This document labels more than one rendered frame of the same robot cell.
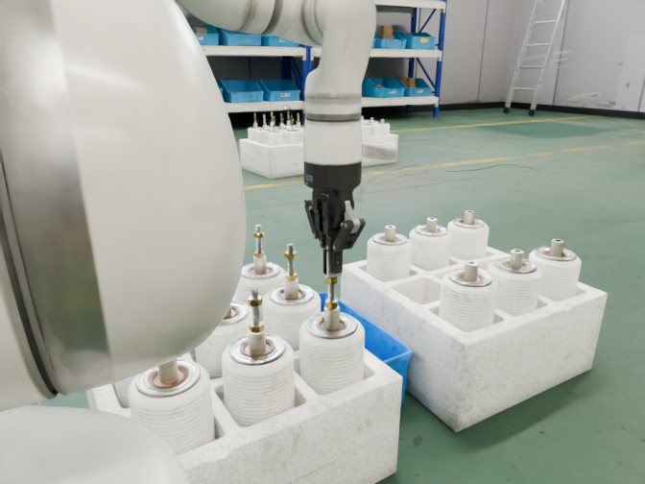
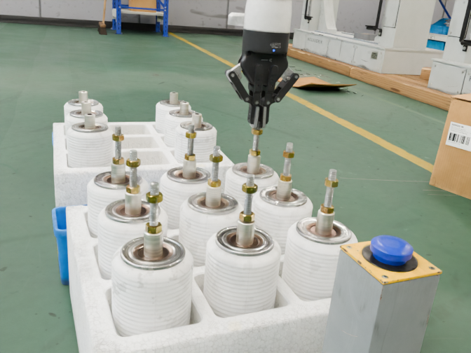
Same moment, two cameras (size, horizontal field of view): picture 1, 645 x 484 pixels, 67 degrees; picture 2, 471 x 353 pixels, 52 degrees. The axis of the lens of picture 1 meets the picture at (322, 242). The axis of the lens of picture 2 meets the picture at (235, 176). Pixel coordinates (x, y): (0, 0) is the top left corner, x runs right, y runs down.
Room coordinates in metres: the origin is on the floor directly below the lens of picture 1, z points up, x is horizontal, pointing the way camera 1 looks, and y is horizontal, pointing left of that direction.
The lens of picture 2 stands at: (0.54, 0.79, 0.54)
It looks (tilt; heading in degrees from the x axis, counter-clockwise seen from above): 21 degrees down; 278
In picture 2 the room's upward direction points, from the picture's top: 5 degrees clockwise
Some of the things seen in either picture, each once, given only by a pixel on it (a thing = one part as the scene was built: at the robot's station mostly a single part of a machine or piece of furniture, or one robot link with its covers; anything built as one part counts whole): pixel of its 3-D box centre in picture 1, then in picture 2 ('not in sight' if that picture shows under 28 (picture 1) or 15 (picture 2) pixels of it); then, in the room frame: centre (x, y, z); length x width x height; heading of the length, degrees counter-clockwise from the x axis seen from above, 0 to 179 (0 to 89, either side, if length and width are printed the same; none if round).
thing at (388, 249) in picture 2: not in sight; (390, 252); (0.44, 0.35, 0.32); 0.04 x 0.04 x 0.02
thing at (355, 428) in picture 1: (230, 400); (206, 295); (0.66, 0.15, 0.09); 0.39 x 0.39 x 0.18; 33
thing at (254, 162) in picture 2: (331, 317); (253, 164); (0.62, -0.01, 0.26); 0.02 x 0.02 x 0.03
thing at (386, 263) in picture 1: (387, 278); (91, 167); (1.00, -0.15, 0.16); 0.10 x 0.10 x 0.18
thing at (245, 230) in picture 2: not in sight; (245, 232); (0.60, 0.25, 0.26); 0.02 x 0.02 x 0.03
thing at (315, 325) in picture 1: (331, 325); (252, 171); (0.62, -0.01, 0.25); 0.08 x 0.08 x 0.01
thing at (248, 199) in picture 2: not in sight; (248, 203); (0.60, 0.25, 0.30); 0.01 x 0.01 x 0.08
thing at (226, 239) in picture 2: not in sight; (244, 241); (0.60, 0.25, 0.25); 0.08 x 0.08 x 0.01
